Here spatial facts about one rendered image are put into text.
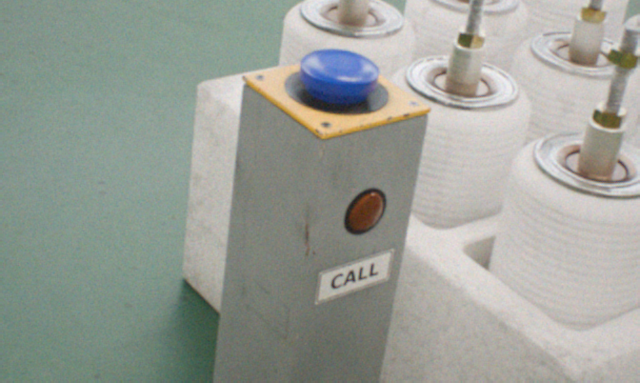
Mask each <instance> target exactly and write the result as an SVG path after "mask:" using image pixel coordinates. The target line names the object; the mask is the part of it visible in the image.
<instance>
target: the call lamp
mask: <svg viewBox="0 0 640 383"><path fill-rule="evenodd" d="M383 209H384V200H383V198H382V195H381V194H379V193H377V192H371V193H368V194H366V195H364V196H362V198H361V199H360V200H359V201H358V202H357V203H356V204H355V205H354V207H353V209H352V210H351V213H350V226H351V228H352V229H353V230H355V231H358V232H360V231H364V230H366V229H368V228H369V227H371V226H372V225H373V224H374V223H376V222H377V221H378V219H379V218H380V216H381V214H382V211H383Z"/></svg>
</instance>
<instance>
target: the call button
mask: <svg viewBox="0 0 640 383"><path fill-rule="evenodd" d="M379 74H380V70H379V69H378V67H377V66H376V65H375V64H373V63H372V61H371V60H369V58H368V57H366V56H364V55H362V54H359V53H357V52H353V51H349V50H339V49H324V50H315V51H313V52H311V53H308V54H306V55H305V56H304V57H303V58H302V60H301V65H300V72H299V76H300V78H301V80H302V81H303V82H304V83H305V84H306V90H307V91H308V93H309V94H311V95H312V96H314V97H316V98H318V99H320V100H323V101H326V102H331V103H337V104H352V103H357V102H360V101H362V100H364V99H365V98H366V97H367V96H368V92H371V91H373V90H374V89H376V88H377V86H378V80H379Z"/></svg>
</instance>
